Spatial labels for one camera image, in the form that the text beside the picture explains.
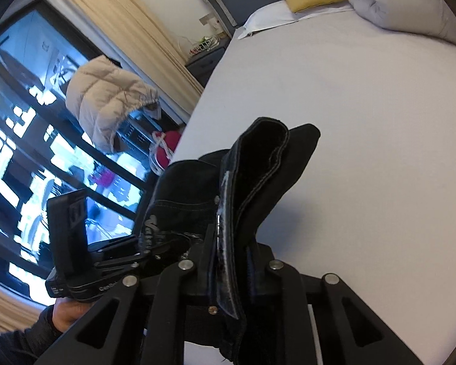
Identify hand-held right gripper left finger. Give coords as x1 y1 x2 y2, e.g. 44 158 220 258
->
32 235 221 365

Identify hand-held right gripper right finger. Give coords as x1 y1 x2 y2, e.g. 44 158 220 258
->
243 243 426 365

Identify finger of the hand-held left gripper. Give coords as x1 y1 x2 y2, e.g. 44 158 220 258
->
87 235 150 256
93 252 188 275

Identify black denim pants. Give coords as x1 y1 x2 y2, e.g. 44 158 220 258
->
139 117 322 363

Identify person's left forearm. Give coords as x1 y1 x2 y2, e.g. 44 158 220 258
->
0 304 66 365

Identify person's left hand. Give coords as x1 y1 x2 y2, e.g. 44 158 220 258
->
52 297 96 332

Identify beige curtain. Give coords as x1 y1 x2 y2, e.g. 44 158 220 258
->
49 0 205 125
0 277 51 332

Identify large window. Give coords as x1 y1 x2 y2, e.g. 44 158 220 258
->
0 0 191 287

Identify red and white bag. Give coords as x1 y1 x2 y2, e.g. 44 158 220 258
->
149 130 182 176

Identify beige puffer jacket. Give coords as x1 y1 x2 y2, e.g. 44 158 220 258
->
65 55 161 153

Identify bed with white sheet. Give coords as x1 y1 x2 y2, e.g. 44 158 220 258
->
167 0 456 365

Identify grey nightstand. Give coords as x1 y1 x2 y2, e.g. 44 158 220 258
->
185 47 227 89

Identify white pillow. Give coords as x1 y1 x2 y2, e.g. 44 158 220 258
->
237 0 356 41

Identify grey duvet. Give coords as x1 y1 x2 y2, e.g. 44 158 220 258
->
340 0 456 51

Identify wire basket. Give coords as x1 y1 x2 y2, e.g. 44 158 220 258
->
188 33 229 56

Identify wall socket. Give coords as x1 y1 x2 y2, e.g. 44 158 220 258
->
199 13 222 28

